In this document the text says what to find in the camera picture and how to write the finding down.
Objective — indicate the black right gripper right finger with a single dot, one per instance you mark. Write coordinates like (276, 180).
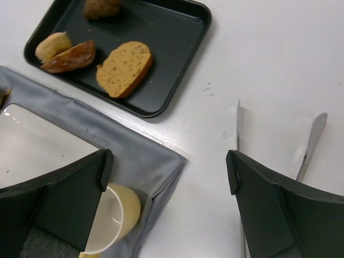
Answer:
(282, 217)

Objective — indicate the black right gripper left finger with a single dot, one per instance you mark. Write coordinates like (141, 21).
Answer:
(52, 215)

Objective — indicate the silver metal tongs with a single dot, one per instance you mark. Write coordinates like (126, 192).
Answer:
(278, 137)

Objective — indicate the brown chocolate croissant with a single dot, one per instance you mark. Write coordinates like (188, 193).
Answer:
(96, 9)

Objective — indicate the brown crusted bread wedge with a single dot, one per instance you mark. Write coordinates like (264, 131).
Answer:
(77, 57)

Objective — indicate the tan seeded bread slice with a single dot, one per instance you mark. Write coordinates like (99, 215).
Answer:
(124, 68)

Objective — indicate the round pale bread roll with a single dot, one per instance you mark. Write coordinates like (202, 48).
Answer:
(53, 45)

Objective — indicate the yellow ceramic mug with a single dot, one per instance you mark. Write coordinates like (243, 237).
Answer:
(118, 212)

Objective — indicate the white rectangular plate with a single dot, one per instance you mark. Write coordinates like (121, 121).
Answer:
(32, 146)

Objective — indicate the grey cloth placemat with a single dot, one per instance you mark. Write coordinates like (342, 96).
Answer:
(150, 169)

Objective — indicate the black baking tray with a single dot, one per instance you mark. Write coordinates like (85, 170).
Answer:
(173, 31)

